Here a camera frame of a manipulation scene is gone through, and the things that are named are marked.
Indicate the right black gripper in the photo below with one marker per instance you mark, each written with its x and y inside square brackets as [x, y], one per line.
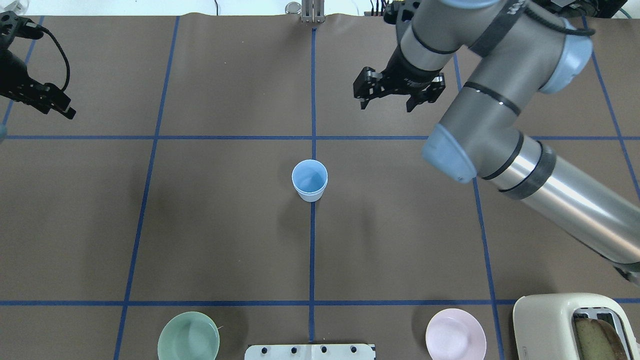
[406, 70]

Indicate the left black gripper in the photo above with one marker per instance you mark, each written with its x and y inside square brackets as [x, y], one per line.
[13, 72]

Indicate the light blue cup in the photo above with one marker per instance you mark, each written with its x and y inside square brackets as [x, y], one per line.
[310, 197]
[310, 176]

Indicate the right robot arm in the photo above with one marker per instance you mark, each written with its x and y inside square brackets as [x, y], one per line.
[524, 52]

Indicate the pink bowl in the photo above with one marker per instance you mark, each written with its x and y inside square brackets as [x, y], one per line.
[454, 334]

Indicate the green bowl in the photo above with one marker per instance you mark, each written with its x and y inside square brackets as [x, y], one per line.
[189, 335]

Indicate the cream toaster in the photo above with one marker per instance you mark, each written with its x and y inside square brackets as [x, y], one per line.
[544, 324]

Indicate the bread slice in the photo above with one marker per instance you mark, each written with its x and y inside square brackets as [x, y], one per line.
[598, 340]

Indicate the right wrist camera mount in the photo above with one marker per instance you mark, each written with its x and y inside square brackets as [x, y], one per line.
[399, 12]

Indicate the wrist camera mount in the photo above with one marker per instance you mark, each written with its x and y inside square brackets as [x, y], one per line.
[399, 12]
[14, 26]

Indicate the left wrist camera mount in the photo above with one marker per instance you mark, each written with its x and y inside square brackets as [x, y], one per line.
[14, 26]

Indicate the aluminium frame post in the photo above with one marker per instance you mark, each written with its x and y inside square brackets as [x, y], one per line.
[313, 11]

